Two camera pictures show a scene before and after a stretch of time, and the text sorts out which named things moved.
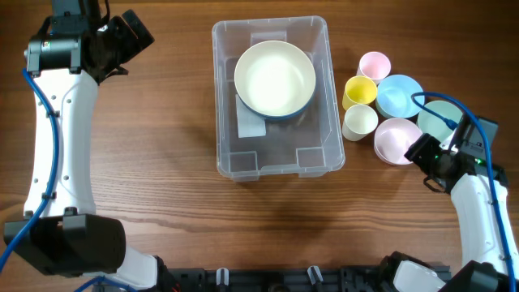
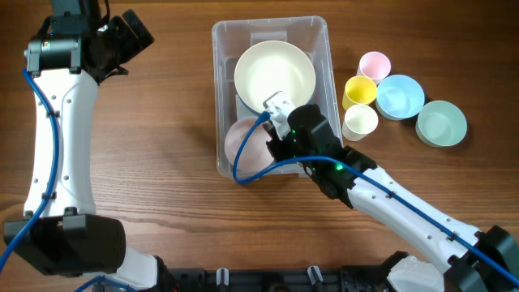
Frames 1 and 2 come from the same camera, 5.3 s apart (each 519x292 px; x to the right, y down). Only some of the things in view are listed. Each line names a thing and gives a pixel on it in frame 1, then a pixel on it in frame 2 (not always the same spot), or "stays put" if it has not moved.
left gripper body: (122, 42) stays put
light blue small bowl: (393, 97) stays put
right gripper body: (428, 156) -> (287, 148)
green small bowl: (431, 124) stays put
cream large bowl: (275, 79) stays put
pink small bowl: (393, 139) -> (255, 152)
